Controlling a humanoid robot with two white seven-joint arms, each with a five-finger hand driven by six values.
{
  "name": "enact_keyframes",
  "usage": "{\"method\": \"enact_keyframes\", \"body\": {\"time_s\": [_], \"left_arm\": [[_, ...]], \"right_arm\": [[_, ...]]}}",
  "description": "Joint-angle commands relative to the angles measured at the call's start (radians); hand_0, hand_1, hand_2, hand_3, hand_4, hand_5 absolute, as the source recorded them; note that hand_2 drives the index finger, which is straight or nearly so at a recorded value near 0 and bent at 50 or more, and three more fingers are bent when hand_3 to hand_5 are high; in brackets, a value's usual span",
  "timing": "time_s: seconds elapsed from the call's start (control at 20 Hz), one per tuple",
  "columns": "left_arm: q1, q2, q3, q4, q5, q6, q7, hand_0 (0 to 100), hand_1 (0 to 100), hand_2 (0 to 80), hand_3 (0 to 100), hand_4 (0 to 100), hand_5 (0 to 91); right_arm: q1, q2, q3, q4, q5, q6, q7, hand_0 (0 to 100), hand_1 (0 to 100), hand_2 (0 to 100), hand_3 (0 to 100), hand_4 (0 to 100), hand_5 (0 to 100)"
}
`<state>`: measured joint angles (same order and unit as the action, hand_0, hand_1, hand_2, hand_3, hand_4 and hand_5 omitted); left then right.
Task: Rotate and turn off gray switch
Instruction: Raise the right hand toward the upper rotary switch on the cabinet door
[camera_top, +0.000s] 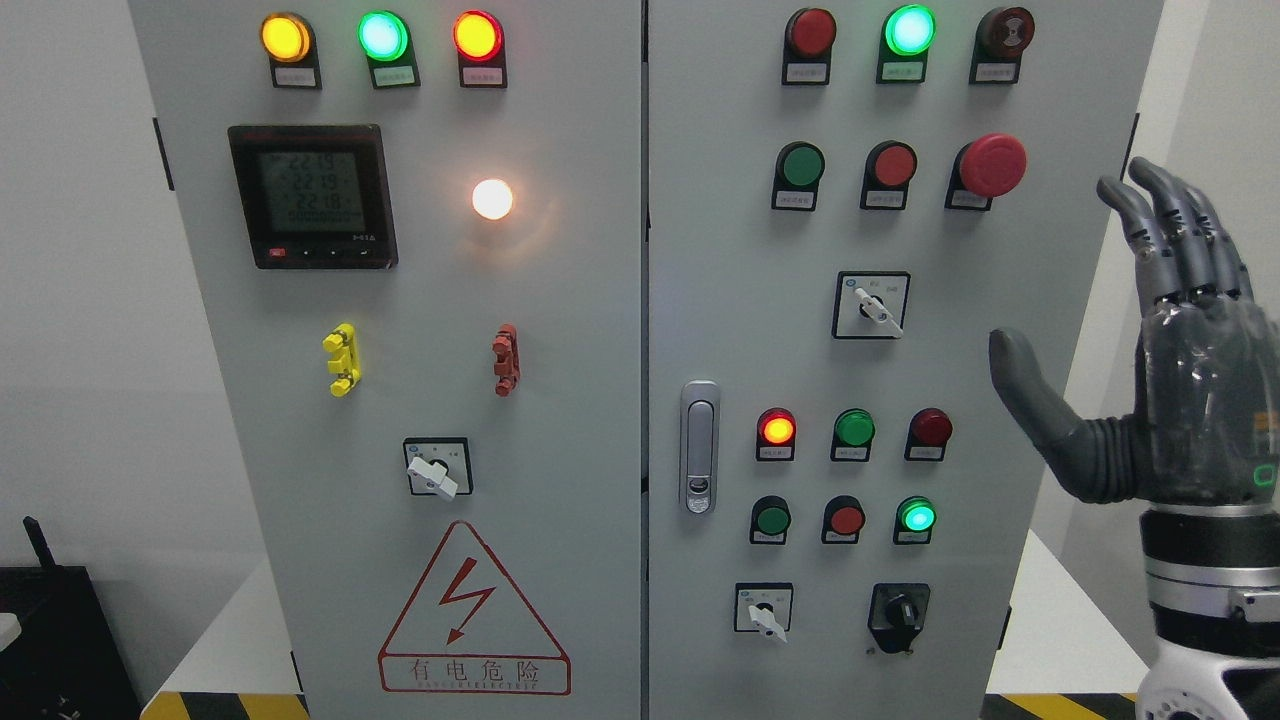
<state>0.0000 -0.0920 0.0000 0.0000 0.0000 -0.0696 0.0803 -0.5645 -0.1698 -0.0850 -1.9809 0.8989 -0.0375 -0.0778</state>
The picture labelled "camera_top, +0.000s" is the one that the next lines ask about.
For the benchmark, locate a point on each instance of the gray rotary switch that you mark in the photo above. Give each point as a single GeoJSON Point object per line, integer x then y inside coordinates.
{"type": "Point", "coordinates": [764, 608]}
{"type": "Point", "coordinates": [870, 305]}

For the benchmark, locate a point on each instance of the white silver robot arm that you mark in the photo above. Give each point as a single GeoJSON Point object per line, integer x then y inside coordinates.
{"type": "Point", "coordinates": [1212, 574]}

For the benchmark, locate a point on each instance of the gray electrical cabinet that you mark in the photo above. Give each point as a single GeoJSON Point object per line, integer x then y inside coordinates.
{"type": "Point", "coordinates": [642, 254]}

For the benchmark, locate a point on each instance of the red plastic terminal clip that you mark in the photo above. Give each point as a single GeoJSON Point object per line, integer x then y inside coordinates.
{"type": "Point", "coordinates": [506, 366]}

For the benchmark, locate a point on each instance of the lit red indicator light middle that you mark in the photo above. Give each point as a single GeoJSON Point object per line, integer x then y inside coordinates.
{"type": "Point", "coordinates": [776, 430]}

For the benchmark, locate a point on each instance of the white glowing indicator light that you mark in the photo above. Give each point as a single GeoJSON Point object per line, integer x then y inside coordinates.
{"type": "Point", "coordinates": [492, 199]}

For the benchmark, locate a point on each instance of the green indicator light middle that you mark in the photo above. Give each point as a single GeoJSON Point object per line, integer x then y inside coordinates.
{"type": "Point", "coordinates": [852, 436]}

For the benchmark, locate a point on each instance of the green indicator light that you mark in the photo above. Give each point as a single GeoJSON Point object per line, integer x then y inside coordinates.
{"type": "Point", "coordinates": [904, 43]}
{"type": "Point", "coordinates": [852, 436]}
{"type": "Point", "coordinates": [388, 47]}

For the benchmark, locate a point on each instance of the green push button upper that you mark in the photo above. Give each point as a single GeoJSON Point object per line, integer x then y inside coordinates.
{"type": "Point", "coordinates": [797, 171]}

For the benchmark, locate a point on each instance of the red push button lower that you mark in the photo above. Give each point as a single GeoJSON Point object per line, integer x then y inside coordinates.
{"type": "Point", "coordinates": [842, 521]}

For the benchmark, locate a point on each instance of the red push button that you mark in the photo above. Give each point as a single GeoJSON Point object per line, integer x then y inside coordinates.
{"type": "Point", "coordinates": [842, 521]}
{"type": "Point", "coordinates": [888, 170]}

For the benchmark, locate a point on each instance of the yellow plastic terminal clip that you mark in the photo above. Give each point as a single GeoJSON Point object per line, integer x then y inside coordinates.
{"type": "Point", "coordinates": [343, 362]}

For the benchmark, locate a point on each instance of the lit green push button lower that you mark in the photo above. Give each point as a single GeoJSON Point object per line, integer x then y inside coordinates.
{"type": "Point", "coordinates": [915, 518]}

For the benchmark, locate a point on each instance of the red push button upper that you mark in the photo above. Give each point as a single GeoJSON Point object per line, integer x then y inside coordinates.
{"type": "Point", "coordinates": [888, 170]}

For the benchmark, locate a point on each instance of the red electric hazard warning sticker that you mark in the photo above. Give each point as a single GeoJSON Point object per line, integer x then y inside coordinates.
{"type": "Point", "coordinates": [468, 628]}

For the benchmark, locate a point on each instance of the black digital power meter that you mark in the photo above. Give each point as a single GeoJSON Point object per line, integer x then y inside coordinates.
{"type": "Point", "coordinates": [315, 197]}

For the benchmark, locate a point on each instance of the red indicator light top left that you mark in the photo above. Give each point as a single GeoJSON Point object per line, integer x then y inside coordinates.
{"type": "Point", "coordinates": [481, 50]}

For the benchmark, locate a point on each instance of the dark red indicator light top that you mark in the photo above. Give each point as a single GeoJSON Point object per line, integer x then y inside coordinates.
{"type": "Point", "coordinates": [808, 38]}

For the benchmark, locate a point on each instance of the red emergency stop button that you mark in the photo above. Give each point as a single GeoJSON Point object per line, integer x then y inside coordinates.
{"type": "Point", "coordinates": [988, 167]}

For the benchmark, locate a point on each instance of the green indicator light top left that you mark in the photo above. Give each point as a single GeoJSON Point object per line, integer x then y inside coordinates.
{"type": "Point", "coordinates": [388, 47]}

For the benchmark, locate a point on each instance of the green indicator light top right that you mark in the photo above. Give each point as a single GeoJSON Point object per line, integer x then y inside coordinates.
{"type": "Point", "coordinates": [904, 43]}

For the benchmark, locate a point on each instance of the yellow indicator light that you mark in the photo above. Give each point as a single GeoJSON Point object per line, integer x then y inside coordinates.
{"type": "Point", "coordinates": [290, 43]}

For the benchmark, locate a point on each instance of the black red buzzer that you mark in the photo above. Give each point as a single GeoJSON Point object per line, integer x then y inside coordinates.
{"type": "Point", "coordinates": [1000, 39]}

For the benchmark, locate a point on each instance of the black box with antenna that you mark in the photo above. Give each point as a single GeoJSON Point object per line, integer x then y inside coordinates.
{"type": "Point", "coordinates": [59, 659]}

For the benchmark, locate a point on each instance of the silver door lock handle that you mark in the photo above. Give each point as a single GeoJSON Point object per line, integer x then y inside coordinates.
{"type": "Point", "coordinates": [699, 431]}

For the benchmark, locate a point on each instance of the gray rotary switch left door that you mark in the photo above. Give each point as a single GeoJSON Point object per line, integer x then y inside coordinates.
{"type": "Point", "coordinates": [438, 467]}

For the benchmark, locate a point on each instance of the gray rotary switch bottom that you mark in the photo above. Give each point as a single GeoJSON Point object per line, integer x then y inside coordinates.
{"type": "Point", "coordinates": [764, 608]}

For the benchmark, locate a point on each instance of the black selector knob switch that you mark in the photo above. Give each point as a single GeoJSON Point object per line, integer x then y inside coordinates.
{"type": "Point", "coordinates": [897, 614]}

